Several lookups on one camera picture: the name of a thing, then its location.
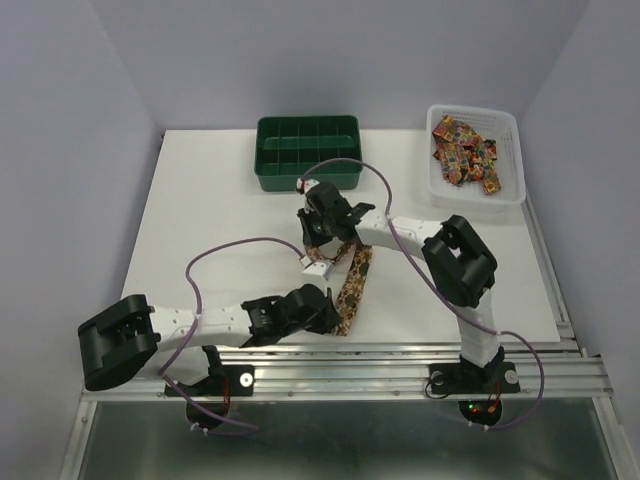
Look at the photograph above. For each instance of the paisley flamingo patterned tie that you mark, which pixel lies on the paisley flamingo patterned tie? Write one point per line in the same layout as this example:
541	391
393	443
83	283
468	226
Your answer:
351	293

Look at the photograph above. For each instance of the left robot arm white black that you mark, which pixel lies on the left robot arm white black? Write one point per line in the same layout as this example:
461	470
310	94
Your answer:
132	339

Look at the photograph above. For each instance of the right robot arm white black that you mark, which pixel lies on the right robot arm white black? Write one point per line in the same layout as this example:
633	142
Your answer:
461	267

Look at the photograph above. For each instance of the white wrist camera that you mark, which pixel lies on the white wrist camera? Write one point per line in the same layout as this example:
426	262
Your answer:
304	185
319	269

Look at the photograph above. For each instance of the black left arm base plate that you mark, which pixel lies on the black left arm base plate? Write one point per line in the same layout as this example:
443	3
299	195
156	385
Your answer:
233	380

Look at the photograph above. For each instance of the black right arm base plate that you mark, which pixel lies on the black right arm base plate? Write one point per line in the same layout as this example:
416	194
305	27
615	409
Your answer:
447	379

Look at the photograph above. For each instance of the colourful patterned tie in basket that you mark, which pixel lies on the colourful patterned tie in basket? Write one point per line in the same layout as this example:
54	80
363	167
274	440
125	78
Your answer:
465	156

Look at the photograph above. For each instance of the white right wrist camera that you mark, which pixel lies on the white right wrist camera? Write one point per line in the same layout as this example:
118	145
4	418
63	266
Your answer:
304	185

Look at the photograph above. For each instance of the aluminium mounting rail frame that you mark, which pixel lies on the aluminium mounting rail frame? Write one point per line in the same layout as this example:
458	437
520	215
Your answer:
358	411

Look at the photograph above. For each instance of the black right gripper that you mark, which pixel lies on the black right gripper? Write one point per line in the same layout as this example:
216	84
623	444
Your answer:
310	239

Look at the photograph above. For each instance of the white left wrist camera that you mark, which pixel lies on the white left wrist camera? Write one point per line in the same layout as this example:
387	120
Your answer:
319	269

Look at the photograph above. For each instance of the white perforated plastic basket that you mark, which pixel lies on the white perforated plastic basket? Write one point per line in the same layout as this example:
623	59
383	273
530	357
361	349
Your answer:
490	124

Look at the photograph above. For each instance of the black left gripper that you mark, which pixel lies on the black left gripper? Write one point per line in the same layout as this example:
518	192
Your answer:
329	316

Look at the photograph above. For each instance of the green divided plastic tray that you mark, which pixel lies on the green divided plastic tray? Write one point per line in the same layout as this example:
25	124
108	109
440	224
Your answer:
288	146

